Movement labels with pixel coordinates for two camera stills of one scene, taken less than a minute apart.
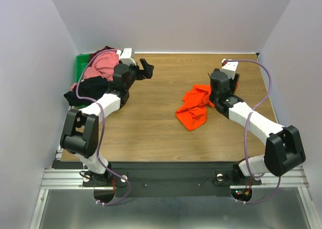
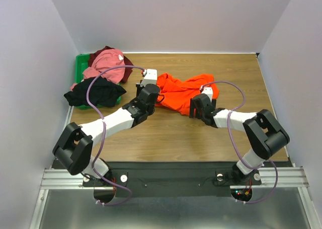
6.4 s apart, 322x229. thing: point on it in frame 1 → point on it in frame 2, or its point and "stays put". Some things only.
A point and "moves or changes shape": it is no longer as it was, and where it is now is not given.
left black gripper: x=143 y=74 → x=139 y=89
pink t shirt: x=102 y=64 stays put
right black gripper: x=234 y=82 → x=192 y=108
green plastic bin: x=80 y=61 stays put
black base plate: x=165 y=179 stays put
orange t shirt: x=193 y=113 moves or changes shape
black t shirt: x=91 y=88 stays put
